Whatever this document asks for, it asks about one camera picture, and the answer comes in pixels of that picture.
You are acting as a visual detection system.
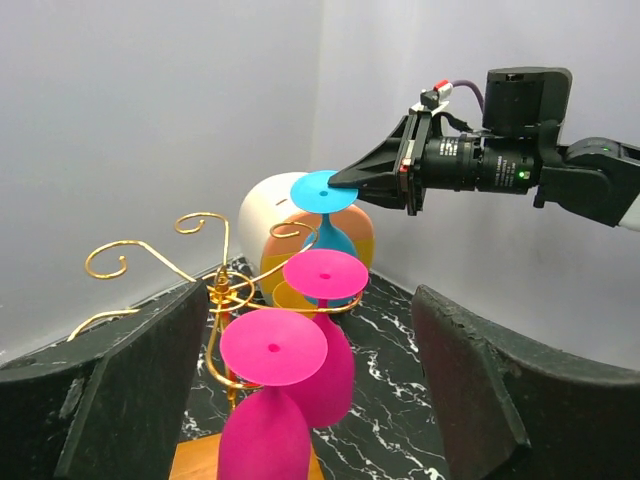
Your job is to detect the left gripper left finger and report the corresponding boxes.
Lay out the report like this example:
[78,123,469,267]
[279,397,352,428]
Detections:
[1,282,208,479]

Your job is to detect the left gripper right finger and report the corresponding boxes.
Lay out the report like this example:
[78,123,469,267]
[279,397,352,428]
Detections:
[411,285,639,479]

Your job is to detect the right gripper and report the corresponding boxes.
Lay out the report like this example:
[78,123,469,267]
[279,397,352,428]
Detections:
[328,112,540,216]

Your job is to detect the blue wine glass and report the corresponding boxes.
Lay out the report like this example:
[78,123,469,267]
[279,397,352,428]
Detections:
[290,170,360,307]

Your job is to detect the magenta wine glass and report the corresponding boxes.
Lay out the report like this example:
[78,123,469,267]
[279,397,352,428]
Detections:
[282,248,370,429]
[217,309,328,480]

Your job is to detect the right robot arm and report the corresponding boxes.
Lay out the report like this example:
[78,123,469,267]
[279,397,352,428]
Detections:
[328,67,639,231]

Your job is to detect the white orange cylindrical container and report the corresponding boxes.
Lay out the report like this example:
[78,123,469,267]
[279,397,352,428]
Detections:
[237,171,377,319]

